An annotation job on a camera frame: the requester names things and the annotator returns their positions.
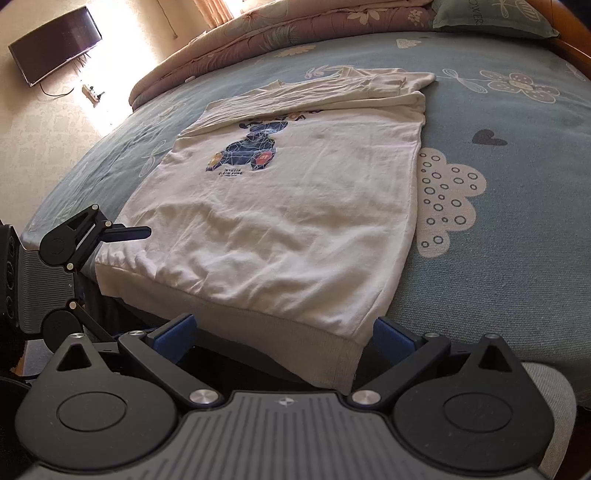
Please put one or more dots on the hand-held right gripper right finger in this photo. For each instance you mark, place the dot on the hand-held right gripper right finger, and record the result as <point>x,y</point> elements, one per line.
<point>392,344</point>

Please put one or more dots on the green floral pillow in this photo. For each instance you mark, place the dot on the green floral pillow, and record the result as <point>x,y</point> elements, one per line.
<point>485,18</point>

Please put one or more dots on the pink plaid curtain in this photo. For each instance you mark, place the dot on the pink plaid curtain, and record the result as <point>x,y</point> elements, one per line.
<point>214,11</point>

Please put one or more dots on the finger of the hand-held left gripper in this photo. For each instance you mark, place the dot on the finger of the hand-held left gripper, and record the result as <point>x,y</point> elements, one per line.
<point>90,323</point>
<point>129,233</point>

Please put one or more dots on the white printed sweatshirt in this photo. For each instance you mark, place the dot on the white printed sweatshirt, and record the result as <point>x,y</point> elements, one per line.
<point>277,207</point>

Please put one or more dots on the black wall television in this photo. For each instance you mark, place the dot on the black wall television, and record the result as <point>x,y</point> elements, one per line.
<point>55,46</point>

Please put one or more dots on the wooden headboard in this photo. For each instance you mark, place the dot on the wooden headboard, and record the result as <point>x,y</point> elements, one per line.
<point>577,60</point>

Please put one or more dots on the white power strip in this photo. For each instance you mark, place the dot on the white power strip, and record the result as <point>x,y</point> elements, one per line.
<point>92,93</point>

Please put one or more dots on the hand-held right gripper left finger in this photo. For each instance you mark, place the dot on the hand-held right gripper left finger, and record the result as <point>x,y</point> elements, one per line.
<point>178,341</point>

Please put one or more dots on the pink floral folded quilt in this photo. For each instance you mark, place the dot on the pink floral folded quilt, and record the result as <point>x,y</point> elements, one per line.
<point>277,27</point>

